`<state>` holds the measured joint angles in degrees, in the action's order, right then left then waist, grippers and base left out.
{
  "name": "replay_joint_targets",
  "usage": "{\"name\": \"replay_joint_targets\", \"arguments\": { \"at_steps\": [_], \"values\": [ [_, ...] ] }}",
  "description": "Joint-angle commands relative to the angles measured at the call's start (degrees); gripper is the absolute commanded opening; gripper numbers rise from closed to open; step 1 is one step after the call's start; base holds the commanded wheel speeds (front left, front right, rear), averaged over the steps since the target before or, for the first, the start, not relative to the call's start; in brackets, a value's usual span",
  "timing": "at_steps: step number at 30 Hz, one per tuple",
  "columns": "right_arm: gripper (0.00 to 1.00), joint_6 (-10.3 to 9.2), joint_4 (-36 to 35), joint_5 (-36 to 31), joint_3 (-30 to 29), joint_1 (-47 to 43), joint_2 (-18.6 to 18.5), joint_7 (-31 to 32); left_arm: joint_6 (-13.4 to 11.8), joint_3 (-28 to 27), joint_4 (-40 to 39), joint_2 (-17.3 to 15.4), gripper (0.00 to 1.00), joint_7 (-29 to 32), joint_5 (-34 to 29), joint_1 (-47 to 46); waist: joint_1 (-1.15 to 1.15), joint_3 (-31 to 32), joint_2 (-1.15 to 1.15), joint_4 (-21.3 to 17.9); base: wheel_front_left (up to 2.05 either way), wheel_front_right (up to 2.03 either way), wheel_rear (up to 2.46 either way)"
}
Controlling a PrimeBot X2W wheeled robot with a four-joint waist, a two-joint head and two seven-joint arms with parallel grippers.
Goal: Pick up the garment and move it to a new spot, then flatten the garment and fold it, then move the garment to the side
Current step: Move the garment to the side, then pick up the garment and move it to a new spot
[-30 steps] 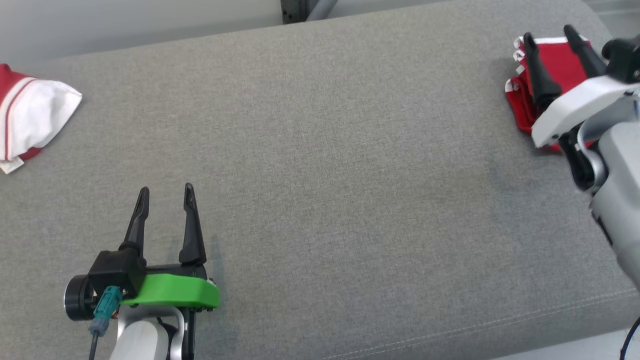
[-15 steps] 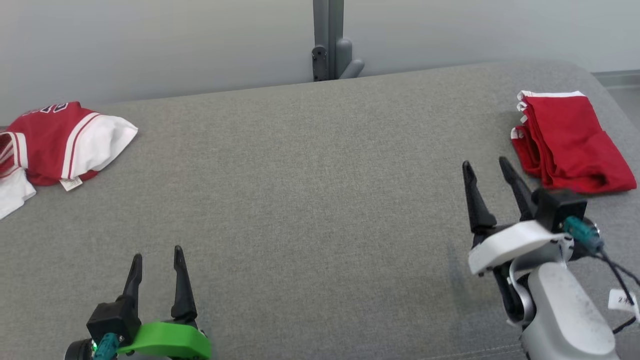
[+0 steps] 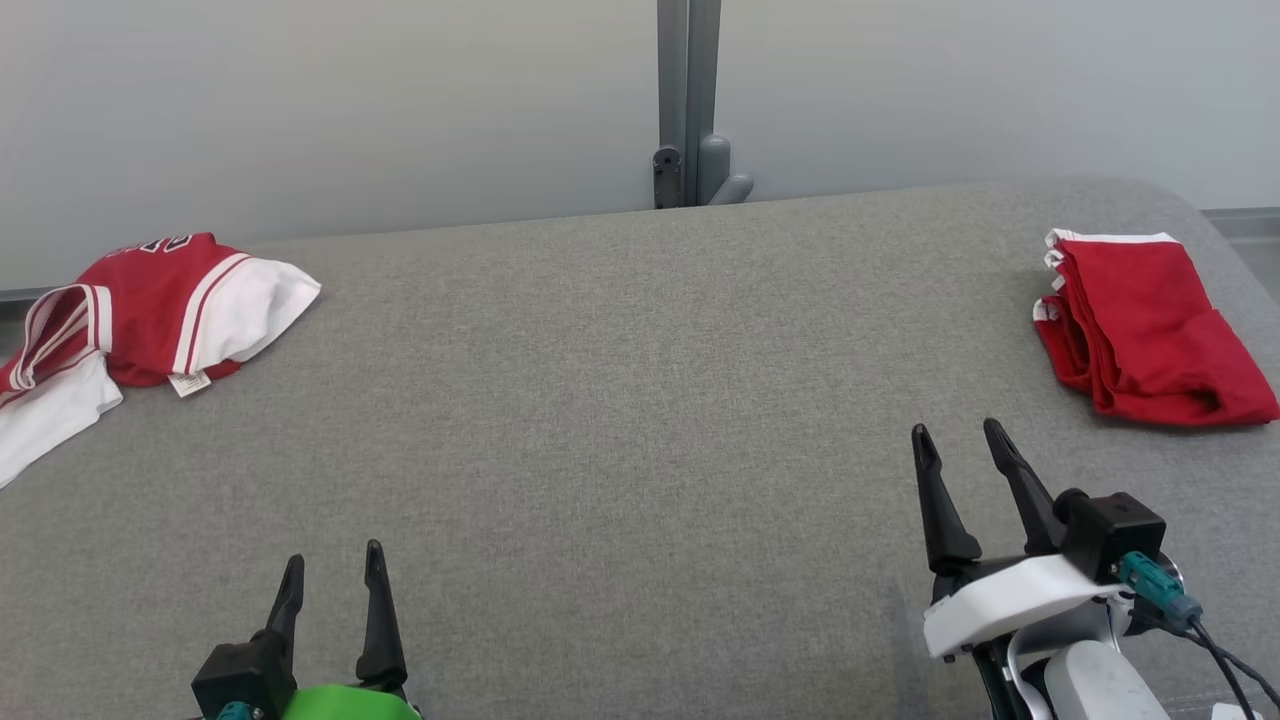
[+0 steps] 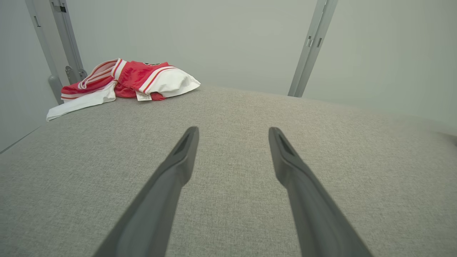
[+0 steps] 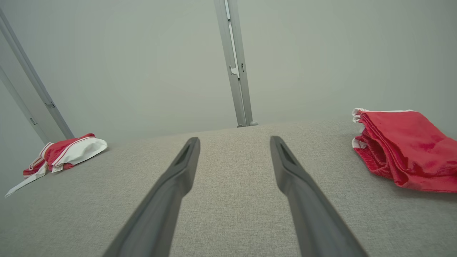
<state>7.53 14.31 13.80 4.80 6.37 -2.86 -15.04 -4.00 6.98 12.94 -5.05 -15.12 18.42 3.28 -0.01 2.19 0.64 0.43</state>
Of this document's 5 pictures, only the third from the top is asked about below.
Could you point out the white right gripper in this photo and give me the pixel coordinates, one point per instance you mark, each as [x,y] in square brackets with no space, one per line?
[1000,600]

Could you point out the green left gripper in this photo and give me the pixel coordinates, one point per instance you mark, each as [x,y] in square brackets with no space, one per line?
[345,705]

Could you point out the red white Bulls jersey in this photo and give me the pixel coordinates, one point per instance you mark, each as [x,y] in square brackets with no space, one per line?
[1140,320]
[150,300]

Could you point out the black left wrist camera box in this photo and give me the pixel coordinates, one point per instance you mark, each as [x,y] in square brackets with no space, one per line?
[240,675]

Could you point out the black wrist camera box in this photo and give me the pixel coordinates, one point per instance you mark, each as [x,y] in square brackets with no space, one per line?
[240,675]
[1115,535]

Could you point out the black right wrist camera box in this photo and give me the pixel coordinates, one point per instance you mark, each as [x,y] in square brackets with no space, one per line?
[1115,535]

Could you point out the grey rounded post bracket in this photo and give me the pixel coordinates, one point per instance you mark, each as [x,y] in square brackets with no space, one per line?
[715,170]

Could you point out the grey metal post bracket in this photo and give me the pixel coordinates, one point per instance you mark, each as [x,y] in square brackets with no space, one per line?
[688,80]

